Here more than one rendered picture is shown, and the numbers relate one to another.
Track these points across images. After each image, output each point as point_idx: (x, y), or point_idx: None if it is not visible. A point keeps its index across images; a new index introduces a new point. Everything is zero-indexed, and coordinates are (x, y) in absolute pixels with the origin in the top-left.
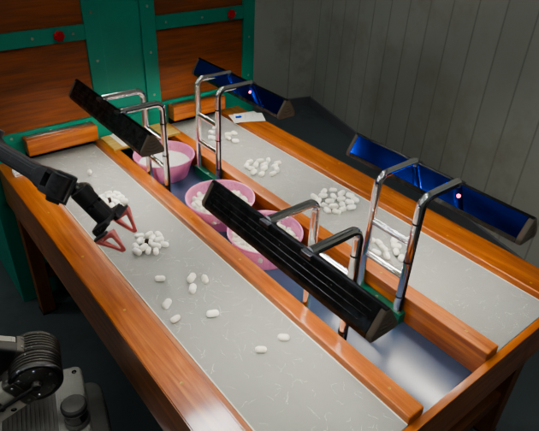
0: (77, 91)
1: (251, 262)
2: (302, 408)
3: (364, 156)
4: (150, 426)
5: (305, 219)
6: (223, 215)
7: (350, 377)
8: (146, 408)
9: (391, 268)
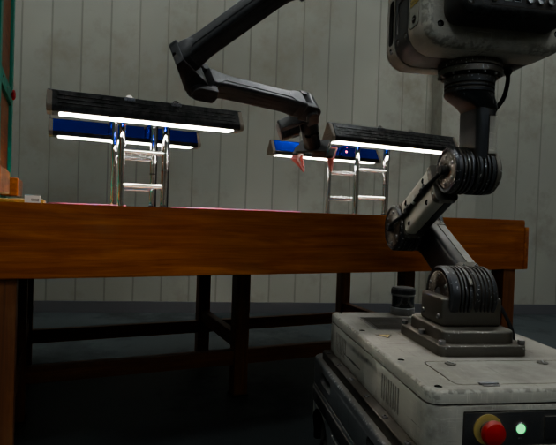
0: (69, 99)
1: None
2: None
3: (286, 149)
4: (299, 441)
5: None
6: (355, 135)
7: None
8: (274, 441)
9: (348, 197)
